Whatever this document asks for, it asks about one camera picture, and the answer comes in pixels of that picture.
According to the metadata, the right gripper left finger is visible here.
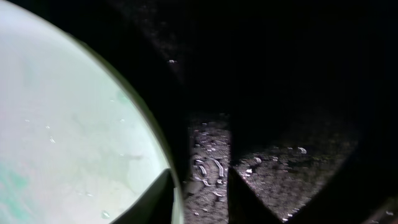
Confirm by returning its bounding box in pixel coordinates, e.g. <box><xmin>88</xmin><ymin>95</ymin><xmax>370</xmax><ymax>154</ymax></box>
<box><xmin>111</xmin><ymin>169</ymin><xmax>174</xmax><ymax>224</ymax></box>

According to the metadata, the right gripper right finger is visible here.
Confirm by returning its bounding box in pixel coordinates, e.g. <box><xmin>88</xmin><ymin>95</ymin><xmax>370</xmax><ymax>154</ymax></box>
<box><xmin>227</xmin><ymin>167</ymin><xmax>282</xmax><ymax>224</ymax></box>

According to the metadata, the mint green plate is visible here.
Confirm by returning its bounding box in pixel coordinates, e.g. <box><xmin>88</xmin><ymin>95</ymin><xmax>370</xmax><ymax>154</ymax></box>
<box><xmin>1</xmin><ymin>1</ymin><xmax>184</xmax><ymax>224</ymax></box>

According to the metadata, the round black tray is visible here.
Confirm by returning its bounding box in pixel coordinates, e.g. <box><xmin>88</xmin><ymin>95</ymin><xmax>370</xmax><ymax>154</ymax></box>
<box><xmin>18</xmin><ymin>1</ymin><xmax>397</xmax><ymax>223</ymax></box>

